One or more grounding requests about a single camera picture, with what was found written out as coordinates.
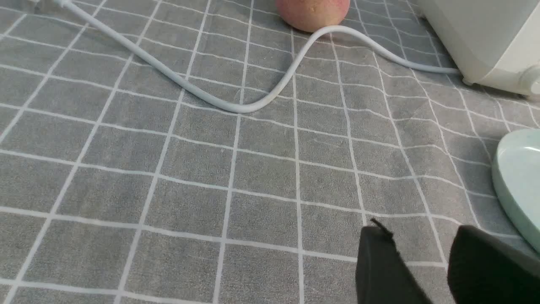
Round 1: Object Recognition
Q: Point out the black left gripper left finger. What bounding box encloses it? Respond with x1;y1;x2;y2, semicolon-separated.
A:
355;219;432;304

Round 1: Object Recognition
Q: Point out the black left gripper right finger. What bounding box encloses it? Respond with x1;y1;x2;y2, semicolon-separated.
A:
447;225;540;304

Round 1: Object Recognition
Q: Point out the cream white toaster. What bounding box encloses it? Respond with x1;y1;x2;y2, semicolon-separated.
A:
417;0;540;96

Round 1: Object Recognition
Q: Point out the light green plate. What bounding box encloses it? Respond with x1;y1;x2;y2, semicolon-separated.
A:
491;129;540;252

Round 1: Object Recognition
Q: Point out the pink peach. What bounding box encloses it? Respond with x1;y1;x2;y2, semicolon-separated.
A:
275;0;350;33

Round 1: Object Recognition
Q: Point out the grey checked tablecloth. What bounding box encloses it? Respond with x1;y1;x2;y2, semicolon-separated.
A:
0;0;539;304

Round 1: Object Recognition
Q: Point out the white power cable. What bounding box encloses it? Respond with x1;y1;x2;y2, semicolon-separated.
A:
54;0;461;114

